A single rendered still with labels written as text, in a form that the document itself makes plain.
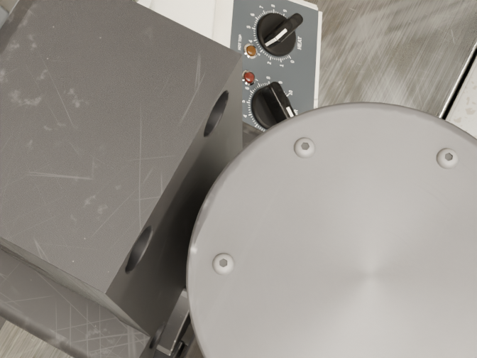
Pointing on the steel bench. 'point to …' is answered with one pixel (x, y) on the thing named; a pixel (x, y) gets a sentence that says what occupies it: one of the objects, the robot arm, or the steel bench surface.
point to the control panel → (304, 40)
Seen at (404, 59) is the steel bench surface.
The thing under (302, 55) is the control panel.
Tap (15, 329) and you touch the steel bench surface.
